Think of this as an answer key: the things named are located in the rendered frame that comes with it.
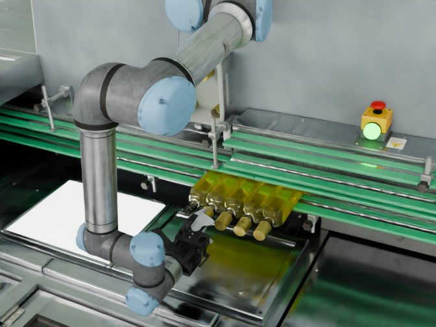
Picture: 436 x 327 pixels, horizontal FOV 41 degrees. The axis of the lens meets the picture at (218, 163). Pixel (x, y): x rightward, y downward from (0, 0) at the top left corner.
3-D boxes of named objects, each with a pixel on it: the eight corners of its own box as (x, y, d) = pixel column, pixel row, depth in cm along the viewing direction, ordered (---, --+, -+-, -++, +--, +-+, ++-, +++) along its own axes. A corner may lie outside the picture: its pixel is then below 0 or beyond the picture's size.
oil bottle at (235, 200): (253, 180, 182) (222, 217, 166) (252, 164, 179) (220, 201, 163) (269, 183, 179) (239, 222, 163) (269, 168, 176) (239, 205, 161)
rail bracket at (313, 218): (314, 215, 178) (299, 241, 168) (315, 196, 174) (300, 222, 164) (327, 218, 176) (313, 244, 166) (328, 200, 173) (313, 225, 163)
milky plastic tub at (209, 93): (189, 108, 196) (176, 119, 189) (183, 44, 184) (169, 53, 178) (235, 116, 189) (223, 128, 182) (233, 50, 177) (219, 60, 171)
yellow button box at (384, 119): (366, 126, 169) (359, 137, 163) (368, 103, 165) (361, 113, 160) (390, 130, 166) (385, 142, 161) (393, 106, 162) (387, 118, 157)
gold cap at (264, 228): (265, 233, 158) (259, 243, 154) (256, 224, 157) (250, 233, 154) (274, 228, 155) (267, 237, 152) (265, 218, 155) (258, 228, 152)
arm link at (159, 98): (225, -24, 145) (95, 80, 108) (281, -15, 140) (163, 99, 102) (226, 21, 153) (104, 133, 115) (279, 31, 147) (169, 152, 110)
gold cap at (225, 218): (221, 220, 163) (213, 229, 160) (220, 209, 161) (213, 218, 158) (232, 223, 162) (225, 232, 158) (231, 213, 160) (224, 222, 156)
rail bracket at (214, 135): (222, 155, 182) (203, 174, 173) (219, 106, 173) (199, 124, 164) (230, 157, 181) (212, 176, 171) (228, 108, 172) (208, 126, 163)
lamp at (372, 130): (364, 135, 162) (361, 139, 160) (365, 120, 160) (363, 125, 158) (380, 137, 160) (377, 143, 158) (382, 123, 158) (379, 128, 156)
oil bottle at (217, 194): (236, 176, 184) (204, 213, 168) (235, 160, 181) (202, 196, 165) (252, 180, 182) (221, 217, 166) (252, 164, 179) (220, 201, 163)
